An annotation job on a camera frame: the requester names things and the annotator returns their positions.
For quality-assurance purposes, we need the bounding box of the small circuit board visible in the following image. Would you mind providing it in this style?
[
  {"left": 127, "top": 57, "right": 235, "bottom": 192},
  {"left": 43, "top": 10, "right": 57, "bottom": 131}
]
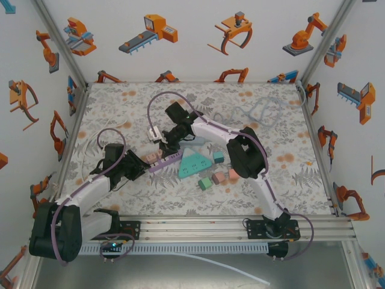
[{"left": 100, "top": 239, "right": 125, "bottom": 255}]

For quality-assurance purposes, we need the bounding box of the grey power strip cable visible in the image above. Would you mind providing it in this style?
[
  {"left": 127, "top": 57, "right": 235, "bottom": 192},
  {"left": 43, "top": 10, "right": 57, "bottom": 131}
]
[{"left": 212, "top": 80, "right": 307, "bottom": 129}]

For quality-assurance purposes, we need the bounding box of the pink cube block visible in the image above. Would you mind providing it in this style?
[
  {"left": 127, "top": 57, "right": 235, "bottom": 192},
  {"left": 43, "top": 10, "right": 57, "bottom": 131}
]
[{"left": 211, "top": 171, "right": 227, "bottom": 185}]

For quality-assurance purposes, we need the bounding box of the black electronics box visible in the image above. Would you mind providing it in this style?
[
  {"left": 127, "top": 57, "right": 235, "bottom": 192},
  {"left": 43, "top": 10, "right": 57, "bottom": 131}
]
[{"left": 266, "top": 241, "right": 289, "bottom": 262}]

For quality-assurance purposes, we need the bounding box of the green cube block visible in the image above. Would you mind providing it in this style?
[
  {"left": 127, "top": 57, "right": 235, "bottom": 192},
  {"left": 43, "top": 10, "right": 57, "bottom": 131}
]
[{"left": 197, "top": 176, "right": 212, "bottom": 191}]

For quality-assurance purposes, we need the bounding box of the aluminium frame rail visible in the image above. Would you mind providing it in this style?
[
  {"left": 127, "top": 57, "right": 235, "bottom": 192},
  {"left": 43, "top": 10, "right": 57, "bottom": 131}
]
[
  {"left": 55, "top": 82, "right": 91, "bottom": 199},
  {"left": 120, "top": 214, "right": 356, "bottom": 245},
  {"left": 299, "top": 82, "right": 342, "bottom": 217}
]

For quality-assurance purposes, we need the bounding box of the floral patterned table cover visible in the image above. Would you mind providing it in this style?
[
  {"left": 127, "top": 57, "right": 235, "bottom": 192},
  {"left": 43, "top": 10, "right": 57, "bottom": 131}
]
[{"left": 58, "top": 81, "right": 335, "bottom": 217}]

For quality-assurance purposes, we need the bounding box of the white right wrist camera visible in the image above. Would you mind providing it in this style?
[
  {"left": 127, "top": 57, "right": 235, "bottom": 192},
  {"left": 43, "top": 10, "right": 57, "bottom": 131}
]
[{"left": 146, "top": 126, "right": 165, "bottom": 143}]

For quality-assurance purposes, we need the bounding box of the white plastic strip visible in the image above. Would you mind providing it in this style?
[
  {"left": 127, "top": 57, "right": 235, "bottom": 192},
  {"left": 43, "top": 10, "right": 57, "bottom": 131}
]
[{"left": 177, "top": 252, "right": 271, "bottom": 286}]

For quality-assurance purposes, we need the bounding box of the white slotted cable duct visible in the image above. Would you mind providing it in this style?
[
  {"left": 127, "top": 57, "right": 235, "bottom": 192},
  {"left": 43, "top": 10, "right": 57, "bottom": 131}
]
[{"left": 78, "top": 242, "right": 269, "bottom": 256}]

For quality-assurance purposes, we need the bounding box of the teal triangular power strip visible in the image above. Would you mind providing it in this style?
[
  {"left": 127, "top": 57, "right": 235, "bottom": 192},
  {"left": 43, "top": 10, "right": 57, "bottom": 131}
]
[{"left": 177, "top": 146, "right": 212, "bottom": 181}]

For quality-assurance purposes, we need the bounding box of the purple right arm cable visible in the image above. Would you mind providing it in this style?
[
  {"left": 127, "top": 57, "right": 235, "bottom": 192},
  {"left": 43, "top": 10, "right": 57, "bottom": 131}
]
[{"left": 146, "top": 91, "right": 316, "bottom": 261}]

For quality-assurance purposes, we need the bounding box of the aluminium frame post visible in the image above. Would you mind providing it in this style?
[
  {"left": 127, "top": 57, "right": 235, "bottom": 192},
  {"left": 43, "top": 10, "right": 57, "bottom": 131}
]
[
  {"left": 299, "top": 0, "right": 359, "bottom": 87},
  {"left": 341, "top": 240, "right": 374, "bottom": 289},
  {"left": 29, "top": 0, "right": 91, "bottom": 88},
  {"left": 17, "top": 255, "right": 43, "bottom": 289}
]

